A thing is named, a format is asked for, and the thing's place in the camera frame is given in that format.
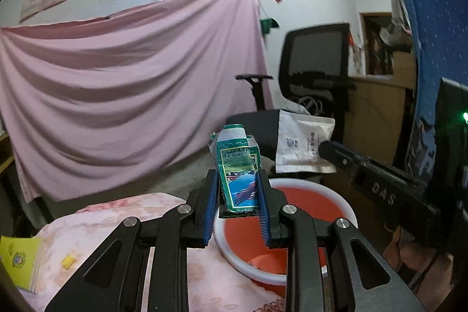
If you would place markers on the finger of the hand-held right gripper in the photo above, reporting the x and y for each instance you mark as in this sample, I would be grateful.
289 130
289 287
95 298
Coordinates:
340 156

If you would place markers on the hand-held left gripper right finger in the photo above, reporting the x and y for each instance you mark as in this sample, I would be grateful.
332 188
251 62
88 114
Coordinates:
263 211

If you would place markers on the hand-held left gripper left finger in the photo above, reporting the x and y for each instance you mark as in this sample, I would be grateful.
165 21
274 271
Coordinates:
210 211

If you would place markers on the white pouch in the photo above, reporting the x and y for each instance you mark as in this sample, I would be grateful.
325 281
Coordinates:
299 144

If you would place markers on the orange bucket with white rim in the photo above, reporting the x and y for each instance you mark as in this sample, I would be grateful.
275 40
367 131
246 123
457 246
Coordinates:
314 198

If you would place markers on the green and white carton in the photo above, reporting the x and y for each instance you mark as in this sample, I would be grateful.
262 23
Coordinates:
236 169

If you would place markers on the small yellow block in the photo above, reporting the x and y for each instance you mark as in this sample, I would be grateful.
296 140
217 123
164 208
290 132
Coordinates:
68 261

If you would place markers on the person's right hand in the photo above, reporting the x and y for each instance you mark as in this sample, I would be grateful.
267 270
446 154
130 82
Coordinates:
402 250

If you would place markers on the wooden cabinet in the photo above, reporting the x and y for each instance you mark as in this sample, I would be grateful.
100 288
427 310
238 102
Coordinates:
376 114

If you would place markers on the floral printed blanket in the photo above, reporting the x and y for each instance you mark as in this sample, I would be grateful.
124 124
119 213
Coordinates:
109 209

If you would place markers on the black office chair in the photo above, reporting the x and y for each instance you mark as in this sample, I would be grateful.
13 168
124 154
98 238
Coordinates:
314 52

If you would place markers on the red hanging packet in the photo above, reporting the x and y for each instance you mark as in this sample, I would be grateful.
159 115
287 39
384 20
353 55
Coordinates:
350 37

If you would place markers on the green hanging bag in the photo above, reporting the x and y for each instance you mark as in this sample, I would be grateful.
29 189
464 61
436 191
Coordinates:
268 25

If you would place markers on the blue cloth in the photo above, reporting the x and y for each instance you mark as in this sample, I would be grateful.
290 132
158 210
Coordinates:
420 23

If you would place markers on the pink hanging sheet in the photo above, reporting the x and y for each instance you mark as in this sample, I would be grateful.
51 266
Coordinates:
128 78

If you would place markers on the yellow book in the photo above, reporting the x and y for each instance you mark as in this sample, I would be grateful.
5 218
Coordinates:
18 261

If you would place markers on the wooden shelf unit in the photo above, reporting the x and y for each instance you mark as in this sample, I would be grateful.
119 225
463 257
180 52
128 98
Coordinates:
5 151

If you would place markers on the wooden door frame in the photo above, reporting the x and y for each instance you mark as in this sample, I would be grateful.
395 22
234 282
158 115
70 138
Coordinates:
363 41

